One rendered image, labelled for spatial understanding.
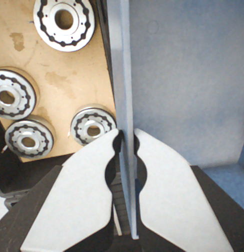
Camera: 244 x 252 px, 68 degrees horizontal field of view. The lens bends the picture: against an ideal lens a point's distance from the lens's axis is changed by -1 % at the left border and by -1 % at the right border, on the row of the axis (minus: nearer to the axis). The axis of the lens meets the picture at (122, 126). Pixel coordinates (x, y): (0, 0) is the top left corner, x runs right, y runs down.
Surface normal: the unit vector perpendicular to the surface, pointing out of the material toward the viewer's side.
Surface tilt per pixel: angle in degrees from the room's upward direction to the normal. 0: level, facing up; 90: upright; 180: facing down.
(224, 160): 1
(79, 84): 0
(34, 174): 90
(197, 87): 1
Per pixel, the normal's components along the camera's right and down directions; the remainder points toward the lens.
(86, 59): 0.11, 0.48
